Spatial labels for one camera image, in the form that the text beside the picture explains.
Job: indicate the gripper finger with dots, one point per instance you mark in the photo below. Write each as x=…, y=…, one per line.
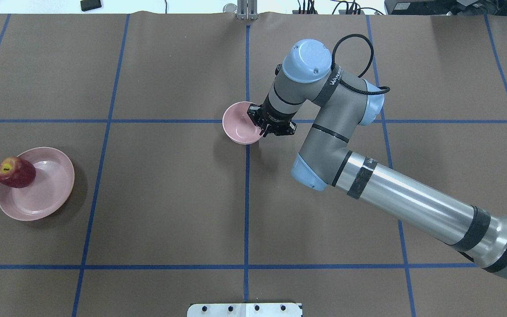
x=263, y=128
x=268, y=131

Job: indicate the aluminium frame post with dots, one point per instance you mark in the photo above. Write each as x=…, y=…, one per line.
x=247, y=10

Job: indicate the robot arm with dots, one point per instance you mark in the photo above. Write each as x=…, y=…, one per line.
x=309, y=72

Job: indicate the white camera stand pillar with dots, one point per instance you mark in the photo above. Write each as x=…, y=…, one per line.
x=267, y=309

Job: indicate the small black square device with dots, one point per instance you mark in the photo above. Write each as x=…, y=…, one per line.
x=88, y=5

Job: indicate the pink bowl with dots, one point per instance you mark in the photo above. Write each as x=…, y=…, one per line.
x=238, y=126

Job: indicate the pink plate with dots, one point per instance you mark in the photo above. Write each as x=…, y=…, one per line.
x=49, y=190

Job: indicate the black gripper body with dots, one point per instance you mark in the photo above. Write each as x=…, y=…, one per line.
x=274, y=116

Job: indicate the black power strip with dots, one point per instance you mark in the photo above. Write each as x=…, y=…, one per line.
x=341, y=7

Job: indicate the red apple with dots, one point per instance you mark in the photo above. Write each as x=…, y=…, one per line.
x=16, y=172

